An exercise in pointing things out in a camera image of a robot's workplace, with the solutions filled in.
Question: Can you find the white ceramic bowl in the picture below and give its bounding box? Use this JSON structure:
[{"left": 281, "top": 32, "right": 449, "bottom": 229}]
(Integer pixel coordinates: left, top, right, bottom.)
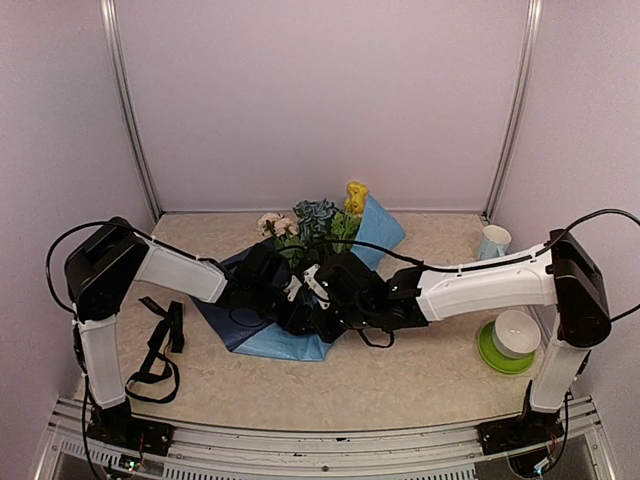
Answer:
[{"left": 492, "top": 310, "right": 541, "bottom": 359}]

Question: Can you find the light blue ceramic mug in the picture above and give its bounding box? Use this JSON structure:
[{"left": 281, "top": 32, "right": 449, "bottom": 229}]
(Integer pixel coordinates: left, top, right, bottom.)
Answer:
[{"left": 477, "top": 225, "right": 512, "bottom": 260}]

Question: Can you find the black ribbon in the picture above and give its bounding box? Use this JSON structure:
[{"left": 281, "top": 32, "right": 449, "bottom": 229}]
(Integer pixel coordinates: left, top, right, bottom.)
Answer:
[{"left": 125, "top": 296, "right": 185, "bottom": 405}]

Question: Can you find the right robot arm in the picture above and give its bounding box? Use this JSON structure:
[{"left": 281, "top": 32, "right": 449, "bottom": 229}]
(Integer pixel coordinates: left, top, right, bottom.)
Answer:
[{"left": 303, "top": 230, "right": 612, "bottom": 455}]

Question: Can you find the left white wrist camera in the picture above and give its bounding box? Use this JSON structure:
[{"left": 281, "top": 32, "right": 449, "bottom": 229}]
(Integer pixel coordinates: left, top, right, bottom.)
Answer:
[{"left": 283, "top": 275, "right": 302, "bottom": 302}]

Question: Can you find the green plate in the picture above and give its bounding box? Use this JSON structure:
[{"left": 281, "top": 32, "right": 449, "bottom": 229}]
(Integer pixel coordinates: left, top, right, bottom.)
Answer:
[{"left": 477, "top": 322, "right": 535, "bottom": 375}]

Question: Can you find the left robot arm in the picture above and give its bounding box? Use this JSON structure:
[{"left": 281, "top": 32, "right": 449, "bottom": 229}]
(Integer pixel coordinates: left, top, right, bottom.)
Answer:
[{"left": 63, "top": 217, "right": 313, "bottom": 456}]

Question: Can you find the left aluminium frame post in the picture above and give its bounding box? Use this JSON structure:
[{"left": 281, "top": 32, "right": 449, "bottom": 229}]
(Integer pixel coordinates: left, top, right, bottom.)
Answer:
[{"left": 99, "top": 0, "right": 164, "bottom": 222}]

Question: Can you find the yellow fake flower stem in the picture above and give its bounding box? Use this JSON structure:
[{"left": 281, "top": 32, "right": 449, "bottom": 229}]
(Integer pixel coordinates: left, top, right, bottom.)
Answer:
[{"left": 331, "top": 181, "right": 368, "bottom": 240}]

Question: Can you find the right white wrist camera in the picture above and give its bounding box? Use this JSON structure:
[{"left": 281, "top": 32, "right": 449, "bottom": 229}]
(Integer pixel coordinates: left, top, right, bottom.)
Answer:
[{"left": 303, "top": 264, "right": 330, "bottom": 310}]

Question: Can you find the blue fake rose bunch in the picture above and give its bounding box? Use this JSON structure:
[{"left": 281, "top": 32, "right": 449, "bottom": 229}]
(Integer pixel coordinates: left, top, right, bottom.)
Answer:
[{"left": 293, "top": 198, "right": 339, "bottom": 246}]

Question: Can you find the aluminium frame post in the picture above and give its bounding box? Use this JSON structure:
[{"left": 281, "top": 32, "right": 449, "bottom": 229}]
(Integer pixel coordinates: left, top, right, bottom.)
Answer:
[
  {"left": 482, "top": 0, "right": 543, "bottom": 223},
  {"left": 99, "top": 0, "right": 164, "bottom": 222}
]

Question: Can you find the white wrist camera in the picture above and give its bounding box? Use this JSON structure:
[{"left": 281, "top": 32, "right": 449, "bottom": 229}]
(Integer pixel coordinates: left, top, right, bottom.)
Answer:
[
  {"left": 283, "top": 275, "right": 302, "bottom": 302},
  {"left": 303, "top": 264, "right": 330, "bottom": 310}
]

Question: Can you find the right aluminium frame post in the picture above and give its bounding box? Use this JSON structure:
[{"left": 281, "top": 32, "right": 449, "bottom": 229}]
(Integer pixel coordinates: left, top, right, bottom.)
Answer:
[{"left": 482, "top": 0, "right": 543, "bottom": 223}]

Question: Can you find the blue wrapping paper sheet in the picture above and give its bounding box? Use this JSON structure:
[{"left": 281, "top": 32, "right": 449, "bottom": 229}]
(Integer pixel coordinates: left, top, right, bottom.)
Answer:
[{"left": 192, "top": 193, "right": 407, "bottom": 362}]

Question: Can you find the front aluminium rail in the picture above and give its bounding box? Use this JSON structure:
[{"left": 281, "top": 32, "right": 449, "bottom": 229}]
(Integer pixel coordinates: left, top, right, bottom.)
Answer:
[{"left": 31, "top": 397, "right": 616, "bottom": 479}]

